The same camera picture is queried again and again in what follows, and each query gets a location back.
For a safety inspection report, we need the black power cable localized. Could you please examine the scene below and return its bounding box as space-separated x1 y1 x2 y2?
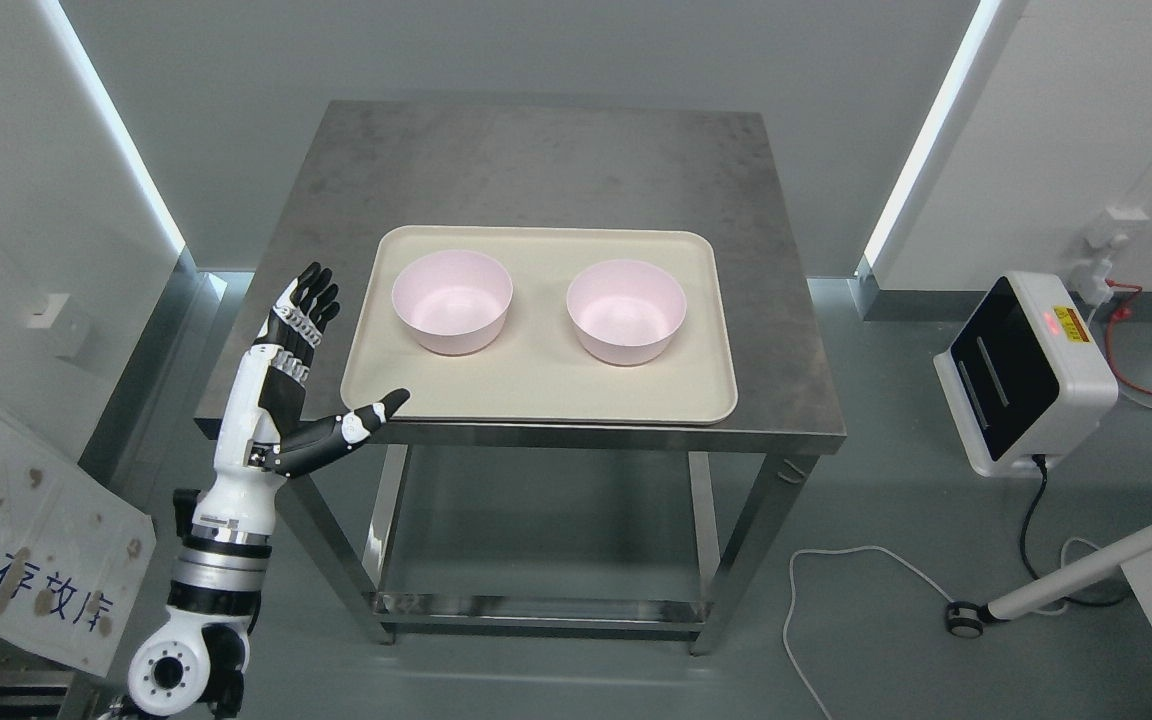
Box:
1020 456 1132 609

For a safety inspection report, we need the stainless steel table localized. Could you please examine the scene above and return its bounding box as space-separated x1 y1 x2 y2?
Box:
195 100 846 657

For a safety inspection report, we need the beige plastic tray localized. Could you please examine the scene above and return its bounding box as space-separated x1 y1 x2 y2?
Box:
339 225 738 427

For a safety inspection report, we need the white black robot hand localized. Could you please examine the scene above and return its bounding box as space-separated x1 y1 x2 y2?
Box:
189 263 411 541

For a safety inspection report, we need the white wall socket plug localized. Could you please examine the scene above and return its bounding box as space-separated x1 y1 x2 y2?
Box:
1070 205 1149 306

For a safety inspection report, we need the white sign with blue text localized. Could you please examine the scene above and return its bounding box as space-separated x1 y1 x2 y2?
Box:
0 418 156 676

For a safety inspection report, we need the white wheeled stand leg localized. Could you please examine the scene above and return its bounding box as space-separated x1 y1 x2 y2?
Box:
943 525 1152 639

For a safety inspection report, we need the white black box device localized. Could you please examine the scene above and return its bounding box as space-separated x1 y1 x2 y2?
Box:
933 272 1119 478

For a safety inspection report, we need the white wall switch box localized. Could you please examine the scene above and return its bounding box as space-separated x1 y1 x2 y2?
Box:
26 293 93 359

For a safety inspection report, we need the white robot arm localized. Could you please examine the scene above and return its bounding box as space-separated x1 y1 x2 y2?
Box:
103 525 273 719

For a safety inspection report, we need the pink bowl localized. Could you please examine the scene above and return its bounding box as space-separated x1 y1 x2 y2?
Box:
391 249 515 356
564 259 689 366

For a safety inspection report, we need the white floor cable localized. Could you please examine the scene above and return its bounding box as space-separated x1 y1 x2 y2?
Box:
782 545 1102 720

